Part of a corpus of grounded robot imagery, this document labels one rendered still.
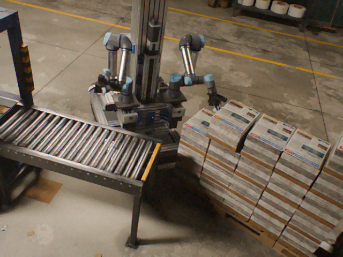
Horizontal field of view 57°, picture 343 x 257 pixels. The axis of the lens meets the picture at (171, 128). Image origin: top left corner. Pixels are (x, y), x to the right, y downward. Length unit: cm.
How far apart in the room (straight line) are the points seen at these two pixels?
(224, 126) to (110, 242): 142
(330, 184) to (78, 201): 221
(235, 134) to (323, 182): 73
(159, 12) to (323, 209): 209
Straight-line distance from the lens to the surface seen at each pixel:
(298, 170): 258
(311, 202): 274
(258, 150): 261
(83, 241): 300
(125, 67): 270
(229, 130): 260
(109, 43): 277
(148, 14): 291
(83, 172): 244
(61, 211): 320
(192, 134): 284
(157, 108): 317
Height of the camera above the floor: 258
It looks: 39 degrees down
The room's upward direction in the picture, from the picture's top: 10 degrees clockwise
